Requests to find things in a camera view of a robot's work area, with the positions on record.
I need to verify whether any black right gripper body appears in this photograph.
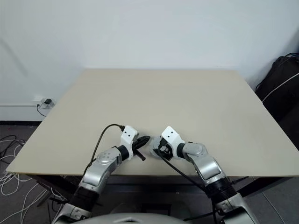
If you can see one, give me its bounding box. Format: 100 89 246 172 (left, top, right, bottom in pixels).
157 139 175 161

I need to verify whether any white wall outlet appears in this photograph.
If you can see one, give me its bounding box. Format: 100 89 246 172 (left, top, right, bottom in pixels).
34 95 57 109

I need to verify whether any white wall cable trunking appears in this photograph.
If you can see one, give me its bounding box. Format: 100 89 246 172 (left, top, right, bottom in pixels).
0 104 39 108

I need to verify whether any white cable on bag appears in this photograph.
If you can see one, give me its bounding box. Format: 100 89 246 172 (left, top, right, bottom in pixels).
262 73 299 102

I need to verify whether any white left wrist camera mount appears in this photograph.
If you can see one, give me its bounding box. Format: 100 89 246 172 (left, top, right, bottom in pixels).
120 125 139 161

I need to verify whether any black table frame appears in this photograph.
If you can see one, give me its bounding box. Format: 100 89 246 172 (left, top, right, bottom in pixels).
11 172 295 207

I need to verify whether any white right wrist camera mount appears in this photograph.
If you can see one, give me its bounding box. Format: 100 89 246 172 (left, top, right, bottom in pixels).
160 126 186 161

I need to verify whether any grey robot torso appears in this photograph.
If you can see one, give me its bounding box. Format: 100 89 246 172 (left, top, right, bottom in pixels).
90 209 189 224

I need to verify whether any black charger cable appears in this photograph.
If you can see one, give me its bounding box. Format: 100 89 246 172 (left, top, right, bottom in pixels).
36 102 56 117

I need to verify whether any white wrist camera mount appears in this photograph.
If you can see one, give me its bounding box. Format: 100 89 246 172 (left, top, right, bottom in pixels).
160 126 186 161
120 125 139 161

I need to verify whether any white floor cable tangle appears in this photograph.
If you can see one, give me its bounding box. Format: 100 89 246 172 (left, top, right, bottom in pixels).
0 137 60 224

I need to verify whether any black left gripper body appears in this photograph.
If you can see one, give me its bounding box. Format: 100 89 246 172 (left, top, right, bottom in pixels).
131 139 141 156

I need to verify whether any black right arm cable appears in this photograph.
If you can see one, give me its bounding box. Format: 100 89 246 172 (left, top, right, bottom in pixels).
153 148 223 224

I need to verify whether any black bag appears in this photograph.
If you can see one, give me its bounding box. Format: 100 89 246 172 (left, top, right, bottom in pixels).
255 52 299 141

